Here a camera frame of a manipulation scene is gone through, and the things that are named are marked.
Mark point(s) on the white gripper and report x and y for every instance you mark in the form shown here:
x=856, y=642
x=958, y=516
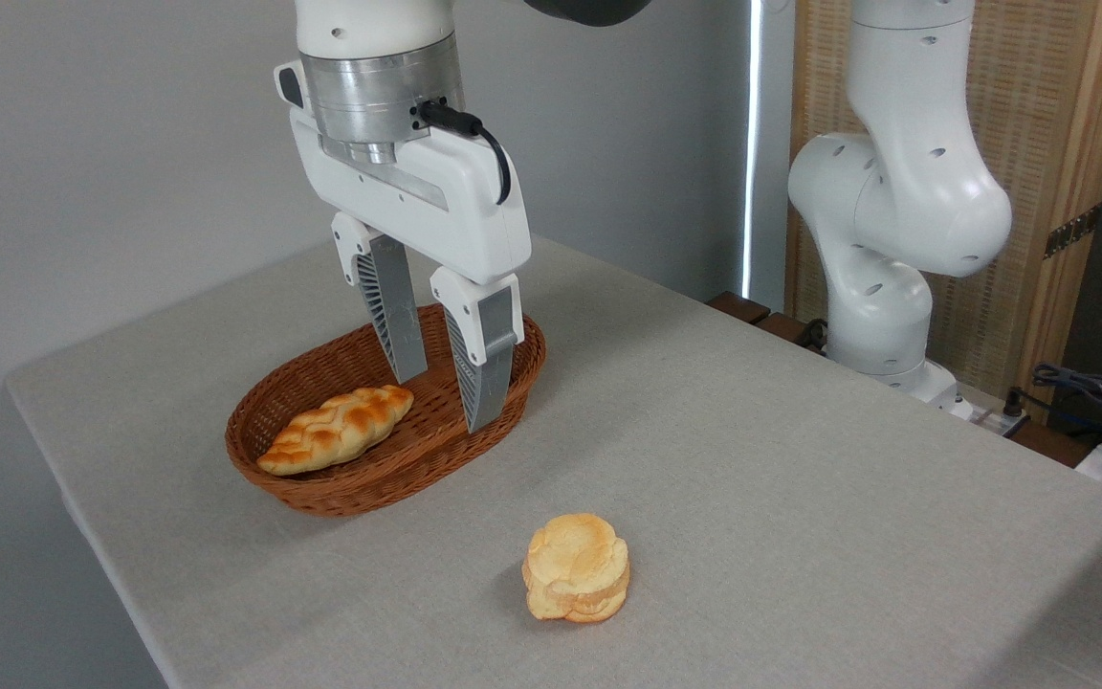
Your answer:
x=436, y=206

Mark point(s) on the grey tablecloth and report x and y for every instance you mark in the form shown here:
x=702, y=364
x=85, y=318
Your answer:
x=752, y=478

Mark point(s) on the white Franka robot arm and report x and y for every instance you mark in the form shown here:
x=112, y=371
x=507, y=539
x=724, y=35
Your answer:
x=895, y=191

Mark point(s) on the braided golden bread loaf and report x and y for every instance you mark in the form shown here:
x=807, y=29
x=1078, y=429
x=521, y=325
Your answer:
x=336, y=431

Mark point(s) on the round layered bread roll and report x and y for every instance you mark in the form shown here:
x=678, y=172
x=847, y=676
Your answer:
x=575, y=569

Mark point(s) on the rattan and wood screen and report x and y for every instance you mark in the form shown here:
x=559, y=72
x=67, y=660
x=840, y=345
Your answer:
x=1024, y=115

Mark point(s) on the brown wicker basket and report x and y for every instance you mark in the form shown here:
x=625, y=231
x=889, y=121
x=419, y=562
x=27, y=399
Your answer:
x=398, y=469

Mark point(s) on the dark metal screen hinge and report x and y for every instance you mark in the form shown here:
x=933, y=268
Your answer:
x=1072, y=231

